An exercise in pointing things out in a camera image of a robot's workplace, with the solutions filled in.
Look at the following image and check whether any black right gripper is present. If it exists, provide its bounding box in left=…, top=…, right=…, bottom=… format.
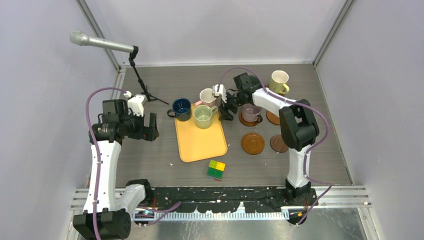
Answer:
left=218, top=91, right=245, bottom=121

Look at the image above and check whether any colourful toy brick block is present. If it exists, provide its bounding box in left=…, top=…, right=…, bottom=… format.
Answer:
left=206, top=160, right=226, bottom=181

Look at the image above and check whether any light green mug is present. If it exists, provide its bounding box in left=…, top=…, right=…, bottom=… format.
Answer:
left=194, top=105, right=218, bottom=129

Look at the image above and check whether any dark blue mug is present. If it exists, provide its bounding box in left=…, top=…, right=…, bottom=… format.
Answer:
left=167, top=98, right=192, bottom=122

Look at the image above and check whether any yellow-green faceted mug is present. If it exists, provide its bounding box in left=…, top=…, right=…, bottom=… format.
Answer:
left=268, top=70, right=290, bottom=95

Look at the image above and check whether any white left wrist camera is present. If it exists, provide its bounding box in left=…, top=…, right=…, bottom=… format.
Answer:
left=123, top=91, right=148, bottom=117

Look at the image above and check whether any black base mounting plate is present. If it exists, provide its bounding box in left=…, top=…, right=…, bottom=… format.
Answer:
left=140, top=186, right=318, bottom=214

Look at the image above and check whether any brown wooden coaster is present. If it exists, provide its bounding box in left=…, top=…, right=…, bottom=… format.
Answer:
left=241, top=132, right=265, bottom=155
left=239, top=113, right=263, bottom=127
left=266, top=110, right=280, bottom=126

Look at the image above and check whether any pink faceted mug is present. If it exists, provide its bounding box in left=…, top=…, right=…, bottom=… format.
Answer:
left=194, top=88, right=218, bottom=108

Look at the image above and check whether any silver microphone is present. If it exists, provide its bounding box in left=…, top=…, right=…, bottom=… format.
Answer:
left=69, top=31, right=135, bottom=53

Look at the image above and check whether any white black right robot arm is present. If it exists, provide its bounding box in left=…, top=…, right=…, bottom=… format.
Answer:
left=212, top=73, right=320, bottom=206

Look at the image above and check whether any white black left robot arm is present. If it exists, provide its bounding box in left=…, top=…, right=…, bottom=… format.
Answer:
left=73, top=95, right=159, bottom=240

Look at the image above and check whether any purple mug black handle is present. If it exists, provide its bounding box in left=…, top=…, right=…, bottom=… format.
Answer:
left=241, top=103, right=263, bottom=124

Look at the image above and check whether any black microphone tripod stand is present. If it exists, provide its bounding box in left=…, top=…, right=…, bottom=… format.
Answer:
left=128, top=45, right=169, bottom=105

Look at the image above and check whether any yellow plastic tray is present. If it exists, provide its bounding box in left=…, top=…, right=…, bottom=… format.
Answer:
left=174, top=113, right=228, bottom=163

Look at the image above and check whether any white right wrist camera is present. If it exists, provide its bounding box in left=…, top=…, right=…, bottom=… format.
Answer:
left=212, top=84, right=227, bottom=103

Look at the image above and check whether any dark walnut wooden coaster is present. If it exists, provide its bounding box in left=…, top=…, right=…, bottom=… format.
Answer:
left=270, top=134, right=289, bottom=153

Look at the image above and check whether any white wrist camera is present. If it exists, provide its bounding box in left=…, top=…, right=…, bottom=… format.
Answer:
left=123, top=91, right=148, bottom=117
left=212, top=84, right=227, bottom=103

